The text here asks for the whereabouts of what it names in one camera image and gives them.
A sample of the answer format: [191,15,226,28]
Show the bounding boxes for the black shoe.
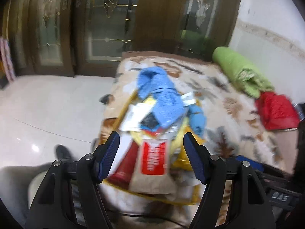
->
[55,145,73,163]

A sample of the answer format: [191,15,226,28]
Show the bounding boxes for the wooden glass door cabinet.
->
[1,0,241,79]

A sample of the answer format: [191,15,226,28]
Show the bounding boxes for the blue towel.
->
[136,67,207,137]

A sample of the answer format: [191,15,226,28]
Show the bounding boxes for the red quilted jacket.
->
[255,92,300,131]

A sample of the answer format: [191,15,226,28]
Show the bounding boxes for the red and white packet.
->
[140,139,167,176]

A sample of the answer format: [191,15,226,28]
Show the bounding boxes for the green rolled blanket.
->
[212,47,275,99]

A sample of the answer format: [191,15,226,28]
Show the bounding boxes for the black backpack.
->
[234,156,305,227]

